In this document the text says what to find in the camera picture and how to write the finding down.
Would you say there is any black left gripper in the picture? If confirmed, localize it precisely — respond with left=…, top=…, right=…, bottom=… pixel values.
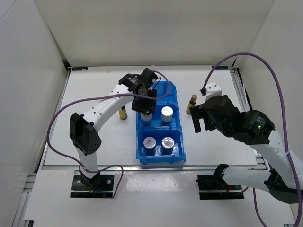
left=132, top=88, right=157, bottom=114

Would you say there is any white bead jar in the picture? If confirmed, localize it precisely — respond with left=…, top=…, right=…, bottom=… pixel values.
left=161, top=106, right=173, bottom=126
left=140, top=113, right=152, bottom=126

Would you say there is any sauce jar white lid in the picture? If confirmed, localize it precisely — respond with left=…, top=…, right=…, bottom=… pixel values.
left=143, top=137, right=156, bottom=156
left=161, top=137, right=175, bottom=155

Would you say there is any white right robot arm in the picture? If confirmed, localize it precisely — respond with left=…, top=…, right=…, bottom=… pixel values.
left=190, top=95, right=303, bottom=204

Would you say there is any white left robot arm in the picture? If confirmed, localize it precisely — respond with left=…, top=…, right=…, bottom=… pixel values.
left=70, top=68, right=158, bottom=190

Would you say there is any yellow label bottle right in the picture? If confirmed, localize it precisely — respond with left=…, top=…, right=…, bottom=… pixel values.
left=186, top=94, right=197, bottom=114

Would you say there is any yellow label bottle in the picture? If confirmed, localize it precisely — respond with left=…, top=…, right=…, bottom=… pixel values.
left=119, top=106, right=128, bottom=120
left=186, top=94, right=197, bottom=114

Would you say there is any yellow label bottle left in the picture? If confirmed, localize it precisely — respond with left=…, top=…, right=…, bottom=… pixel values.
left=119, top=106, right=128, bottom=120

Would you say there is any blue three-compartment plastic bin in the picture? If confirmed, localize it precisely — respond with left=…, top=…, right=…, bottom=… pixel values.
left=136, top=81, right=186, bottom=165

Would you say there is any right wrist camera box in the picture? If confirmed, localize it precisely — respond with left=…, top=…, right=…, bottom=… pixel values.
left=200, top=82, right=222, bottom=101

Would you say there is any right side aluminium rail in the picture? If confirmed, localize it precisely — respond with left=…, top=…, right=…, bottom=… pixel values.
left=230, top=68, right=271, bottom=170

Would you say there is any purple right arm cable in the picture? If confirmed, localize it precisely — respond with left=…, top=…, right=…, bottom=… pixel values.
left=201, top=52, right=303, bottom=227

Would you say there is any aluminium table edge rail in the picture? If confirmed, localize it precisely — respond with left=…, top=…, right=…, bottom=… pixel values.
left=41, top=162, right=267, bottom=171

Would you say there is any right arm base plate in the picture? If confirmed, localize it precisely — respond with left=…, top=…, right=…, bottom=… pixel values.
left=196, top=175, right=244, bottom=200

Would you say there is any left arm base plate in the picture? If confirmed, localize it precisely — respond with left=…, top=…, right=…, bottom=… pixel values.
left=70, top=171, right=115, bottom=199

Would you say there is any left side aluminium rail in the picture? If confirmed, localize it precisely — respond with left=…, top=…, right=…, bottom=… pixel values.
left=33, top=67, right=71, bottom=174

